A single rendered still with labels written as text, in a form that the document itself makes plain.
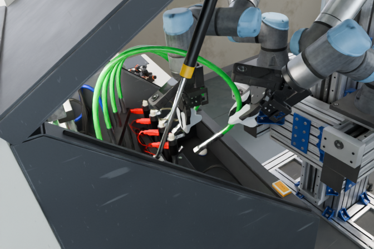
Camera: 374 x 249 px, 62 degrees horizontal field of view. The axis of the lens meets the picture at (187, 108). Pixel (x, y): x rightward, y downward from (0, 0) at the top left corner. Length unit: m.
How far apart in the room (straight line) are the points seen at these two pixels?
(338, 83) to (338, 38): 0.73
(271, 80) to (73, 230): 0.49
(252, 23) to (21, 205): 0.63
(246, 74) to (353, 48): 0.22
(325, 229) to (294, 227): 1.00
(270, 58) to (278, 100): 0.71
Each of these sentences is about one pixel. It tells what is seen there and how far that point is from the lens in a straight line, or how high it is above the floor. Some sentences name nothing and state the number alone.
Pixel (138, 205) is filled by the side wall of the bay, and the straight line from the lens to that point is 0.54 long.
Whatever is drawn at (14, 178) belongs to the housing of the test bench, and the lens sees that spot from 0.46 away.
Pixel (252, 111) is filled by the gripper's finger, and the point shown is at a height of 1.26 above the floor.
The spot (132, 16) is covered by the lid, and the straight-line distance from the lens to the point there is 0.37.
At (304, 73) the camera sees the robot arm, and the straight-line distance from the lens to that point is 0.70.
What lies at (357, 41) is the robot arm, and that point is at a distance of 0.67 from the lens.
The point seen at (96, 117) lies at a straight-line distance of 0.82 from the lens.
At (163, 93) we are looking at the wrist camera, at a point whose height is 1.26.
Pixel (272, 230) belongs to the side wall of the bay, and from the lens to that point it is 0.82.
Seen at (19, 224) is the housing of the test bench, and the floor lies 1.32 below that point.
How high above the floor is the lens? 1.66
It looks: 31 degrees down
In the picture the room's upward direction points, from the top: 7 degrees counter-clockwise
